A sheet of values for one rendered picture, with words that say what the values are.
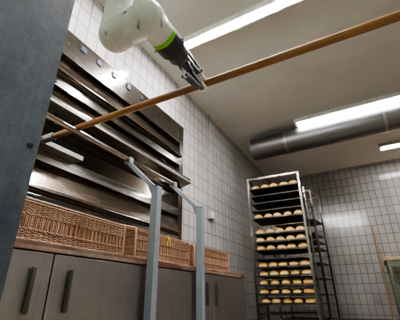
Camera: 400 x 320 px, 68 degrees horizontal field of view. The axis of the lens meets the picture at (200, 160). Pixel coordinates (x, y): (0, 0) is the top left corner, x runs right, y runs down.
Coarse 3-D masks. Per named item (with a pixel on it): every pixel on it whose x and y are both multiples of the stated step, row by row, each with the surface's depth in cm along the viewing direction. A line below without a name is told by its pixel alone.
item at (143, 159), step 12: (48, 108) 169; (60, 108) 171; (48, 120) 177; (72, 120) 181; (84, 120) 183; (84, 132) 193; (96, 132) 195; (108, 132) 199; (84, 144) 203; (108, 144) 208; (120, 144) 211; (108, 156) 221; (132, 156) 227; (144, 156) 230; (156, 168) 249; (168, 168) 256; (156, 180) 267; (180, 180) 276
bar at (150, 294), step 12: (60, 120) 139; (72, 132) 146; (96, 144) 158; (120, 156) 172; (132, 168) 174; (144, 168) 189; (144, 180) 165; (168, 180) 210; (156, 192) 157; (180, 192) 210; (156, 204) 154; (192, 204) 201; (156, 216) 151; (156, 228) 149; (156, 240) 147; (156, 252) 145; (156, 264) 143; (156, 276) 142; (204, 276) 181; (156, 288) 140; (204, 288) 178; (204, 300) 175; (144, 312) 134; (204, 312) 173
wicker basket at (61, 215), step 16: (32, 208) 106; (48, 208) 112; (64, 208) 118; (32, 224) 151; (48, 224) 159; (64, 224) 168; (80, 224) 123; (96, 224) 156; (112, 224) 140; (32, 240) 104; (48, 240) 109; (64, 240) 115; (80, 240) 122; (96, 240) 129; (112, 240) 138
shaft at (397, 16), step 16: (384, 16) 89; (336, 32) 96; (352, 32) 93; (304, 48) 99; (256, 64) 107; (272, 64) 106; (208, 80) 116; (224, 80) 114; (160, 96) 126; (176, 96) 123; (112, 112) 139; (128, 112) 135; (80, 128) 149
